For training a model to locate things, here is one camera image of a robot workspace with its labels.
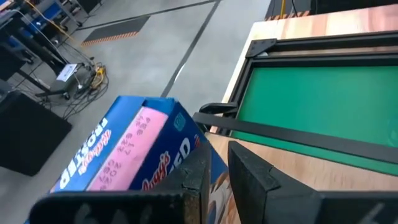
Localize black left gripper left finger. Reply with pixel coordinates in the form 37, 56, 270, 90
155, 140, 212, 224

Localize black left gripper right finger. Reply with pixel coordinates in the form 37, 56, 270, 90
228, 140, 323, 224

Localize blue Frosted Flakes cereal box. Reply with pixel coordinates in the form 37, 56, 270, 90
24, 95, 233, 224

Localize green table mat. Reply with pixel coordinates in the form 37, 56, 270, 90
231, 65, 398, 177

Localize yellow power plug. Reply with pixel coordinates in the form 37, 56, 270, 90
93, 67, 106, 88

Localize white paper label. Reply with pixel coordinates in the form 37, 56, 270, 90
55, 63, 78, 83

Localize black floor mat striped edge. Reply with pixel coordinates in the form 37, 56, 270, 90
81, 15, 150, 47
264, 0, 312, 21

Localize workbench with blue bins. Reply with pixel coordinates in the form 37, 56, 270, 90
0, 0, 103, 100

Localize wooden shelf with black frame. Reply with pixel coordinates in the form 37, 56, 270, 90
192, 111, 398, 194

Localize black clamp handle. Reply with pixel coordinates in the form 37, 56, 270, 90
198, 101, 239, 115

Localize tangled floor cables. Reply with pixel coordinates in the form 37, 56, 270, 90
34, 55, 110, 121

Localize black metal rig frame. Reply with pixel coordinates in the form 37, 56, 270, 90
228, 30, 398, 105

